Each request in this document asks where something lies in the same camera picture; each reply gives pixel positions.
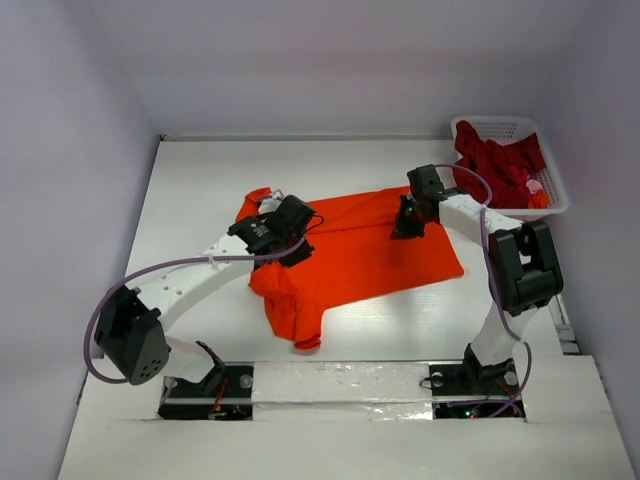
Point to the dark red t-shirt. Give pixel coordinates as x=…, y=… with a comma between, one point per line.
x=483, y=166

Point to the orange t-shirt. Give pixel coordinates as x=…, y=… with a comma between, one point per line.
x=354, y=259

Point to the orange garment in basket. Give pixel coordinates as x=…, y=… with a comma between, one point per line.
x=538, y=200

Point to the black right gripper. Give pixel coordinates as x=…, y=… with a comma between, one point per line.
x=407, y=226

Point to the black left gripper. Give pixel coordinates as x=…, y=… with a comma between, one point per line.
x=297, y=256

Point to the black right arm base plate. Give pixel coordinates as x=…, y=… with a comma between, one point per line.
x=460, y=391

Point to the white plastic laundry basket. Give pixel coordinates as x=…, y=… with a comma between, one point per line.
x=510, y=129

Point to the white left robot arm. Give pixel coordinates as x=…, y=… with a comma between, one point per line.
x=131, y=324

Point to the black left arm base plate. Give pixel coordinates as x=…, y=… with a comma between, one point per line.
x=223, y=395

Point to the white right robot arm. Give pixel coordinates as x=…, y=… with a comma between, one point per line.
x=523, y=269

